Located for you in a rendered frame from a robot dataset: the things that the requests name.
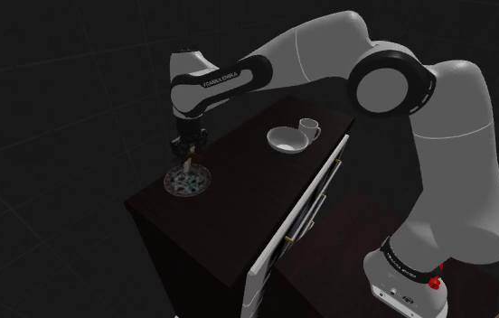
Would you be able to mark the dark cabinet with white drawers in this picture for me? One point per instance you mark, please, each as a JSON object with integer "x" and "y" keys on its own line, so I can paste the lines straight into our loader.
{"x": 232, "y": 189}

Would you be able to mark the white bowl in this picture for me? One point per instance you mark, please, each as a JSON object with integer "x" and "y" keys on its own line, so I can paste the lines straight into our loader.
{"x": 287, "y": 140}

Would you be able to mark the patterned blue round plate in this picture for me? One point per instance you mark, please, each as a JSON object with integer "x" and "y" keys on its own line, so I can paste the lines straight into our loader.
{"x": 196, "y": 184}

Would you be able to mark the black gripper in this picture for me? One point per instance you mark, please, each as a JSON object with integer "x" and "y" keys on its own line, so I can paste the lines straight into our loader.
{"x": 189, "y": 136}

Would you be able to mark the pale slim utensil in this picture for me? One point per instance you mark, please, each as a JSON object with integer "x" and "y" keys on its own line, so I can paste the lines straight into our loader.
{"x": 187, "y": 165}

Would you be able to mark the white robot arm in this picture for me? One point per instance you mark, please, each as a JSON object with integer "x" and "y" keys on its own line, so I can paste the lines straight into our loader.
{"x": 452, "y": 167}

